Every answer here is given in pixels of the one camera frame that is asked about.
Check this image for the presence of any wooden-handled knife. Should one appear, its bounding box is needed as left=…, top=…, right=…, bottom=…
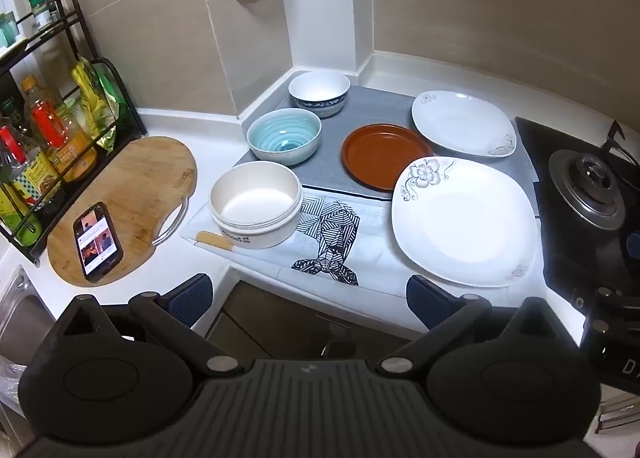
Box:
left=196, top=231, right=237, bottom=253

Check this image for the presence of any white bowl with blue pattern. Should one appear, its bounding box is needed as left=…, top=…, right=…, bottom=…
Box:
left=288, top=70, right=351, bottom=119

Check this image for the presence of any large white floral square plate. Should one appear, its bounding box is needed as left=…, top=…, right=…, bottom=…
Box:
left=391, top=156, right=540, bottom=287

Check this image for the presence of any black smartphone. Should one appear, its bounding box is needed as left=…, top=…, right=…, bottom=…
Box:
left=73, top=202, right=124, bottom=283

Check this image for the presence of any white cloth with geometric print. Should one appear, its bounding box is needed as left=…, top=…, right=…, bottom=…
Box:
left=180, top=187, right=542, bottom=299

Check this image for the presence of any brown cabinet door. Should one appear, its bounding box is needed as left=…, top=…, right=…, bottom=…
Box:
left=205, top=280, right=422, bottom=362

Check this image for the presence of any steel sink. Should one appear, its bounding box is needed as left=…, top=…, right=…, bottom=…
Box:
left=0, top=265, right=57, bottom=355

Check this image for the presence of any wooden cutting board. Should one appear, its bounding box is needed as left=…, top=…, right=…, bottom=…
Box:
left=46, top=136, right=198, bottom=287

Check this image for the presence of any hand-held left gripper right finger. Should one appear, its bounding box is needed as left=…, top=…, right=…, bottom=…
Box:
left=377, top=275, right=568, bottom=378

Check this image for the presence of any cream round bowl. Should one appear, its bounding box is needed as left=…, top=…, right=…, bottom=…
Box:
left=209, top=162, right=304, bottom=250

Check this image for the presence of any dark sauce bottle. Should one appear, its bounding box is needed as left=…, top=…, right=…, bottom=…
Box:
left=0, top=96, right=26, bottom=136

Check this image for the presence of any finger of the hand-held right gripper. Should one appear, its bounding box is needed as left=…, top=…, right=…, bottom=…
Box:
left=594, top=287, right=640, bottom=327

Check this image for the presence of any light blue ribbed bowl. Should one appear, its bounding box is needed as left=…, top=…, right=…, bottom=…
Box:
left=246, top=108, right=322, bottom=167

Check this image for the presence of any black wire rack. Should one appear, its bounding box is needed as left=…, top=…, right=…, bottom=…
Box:
left=0, top=0, right=148, bottom=267

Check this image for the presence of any green snack packet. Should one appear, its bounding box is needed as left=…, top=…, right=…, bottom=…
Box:
left=95, top=62, right=132, bottom=155

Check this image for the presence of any black gas stove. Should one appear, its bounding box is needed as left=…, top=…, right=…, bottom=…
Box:
left=515, top=117, right=640, bottom=315

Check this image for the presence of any small white floral square plate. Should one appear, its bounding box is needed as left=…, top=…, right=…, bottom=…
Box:
left=411, top=90, right=517, bottom=157

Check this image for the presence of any green glass jar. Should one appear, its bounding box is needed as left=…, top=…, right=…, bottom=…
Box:
left=0, top=12, right=19, bottom=46

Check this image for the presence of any brown round plate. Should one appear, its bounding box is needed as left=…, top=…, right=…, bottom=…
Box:
left=341, top=124, right=435, bottom=193

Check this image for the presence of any green bottle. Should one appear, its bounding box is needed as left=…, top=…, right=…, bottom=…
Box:
left=0, top=183, right=44, bottom=247

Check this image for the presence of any jar with green lid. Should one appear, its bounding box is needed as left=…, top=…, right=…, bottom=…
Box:
left=28, top=0, right=59, bottom=31

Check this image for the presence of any yellow snack packet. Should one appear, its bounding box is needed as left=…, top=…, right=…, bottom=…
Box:
left=70, top=58, right=113, bottom=143

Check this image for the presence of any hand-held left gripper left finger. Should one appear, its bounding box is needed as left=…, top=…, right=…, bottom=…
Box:
left=60, top=274, right=241, bottom=375

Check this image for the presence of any grey mat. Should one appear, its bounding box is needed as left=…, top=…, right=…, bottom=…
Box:
left=235, top=84, right=542, bottom=195

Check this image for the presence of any clear bottle with red cap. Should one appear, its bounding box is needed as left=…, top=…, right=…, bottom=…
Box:
left=0, top=127, right=65, bottom=211

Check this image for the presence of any clear plastic bag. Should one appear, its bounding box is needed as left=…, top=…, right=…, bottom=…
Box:
left=0, top=353, right=32, bottom=419

